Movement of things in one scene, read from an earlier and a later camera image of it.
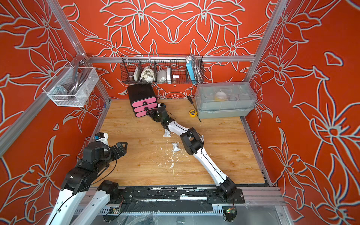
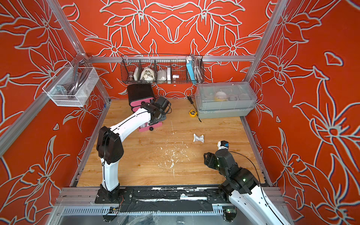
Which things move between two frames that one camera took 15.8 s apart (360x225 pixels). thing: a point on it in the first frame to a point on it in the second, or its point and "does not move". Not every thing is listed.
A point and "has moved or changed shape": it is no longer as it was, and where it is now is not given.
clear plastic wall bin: [71, 86] does not move
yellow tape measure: [192, 113] does not move
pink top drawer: [138, 103] does not move
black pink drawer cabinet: [143, 98] does not move
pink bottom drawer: [141, 113] has moved or changed shape
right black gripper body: [156, 116] to [223, 171]
